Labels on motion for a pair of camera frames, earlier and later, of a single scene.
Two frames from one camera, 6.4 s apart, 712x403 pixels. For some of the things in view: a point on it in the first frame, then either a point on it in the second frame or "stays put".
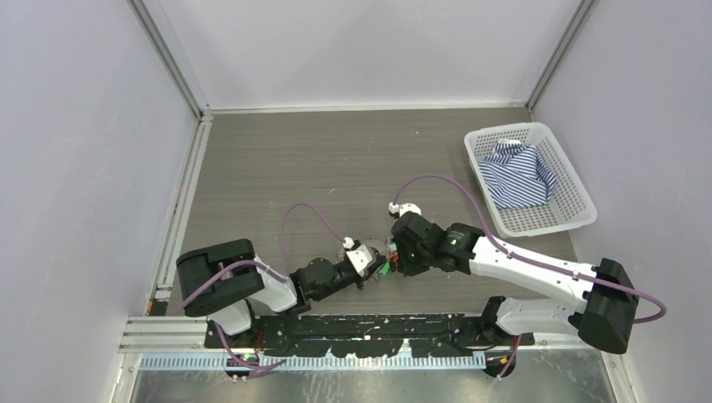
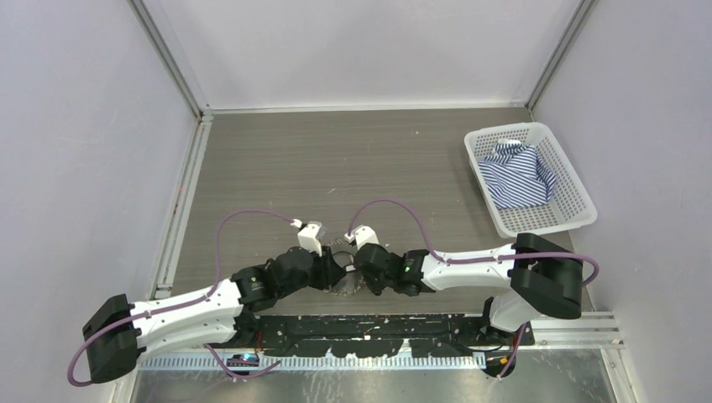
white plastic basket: [526, 180] stays put
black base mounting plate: [369, 336] stays put
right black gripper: [405, 265] to [374, 286]
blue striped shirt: [515, 177] stays put
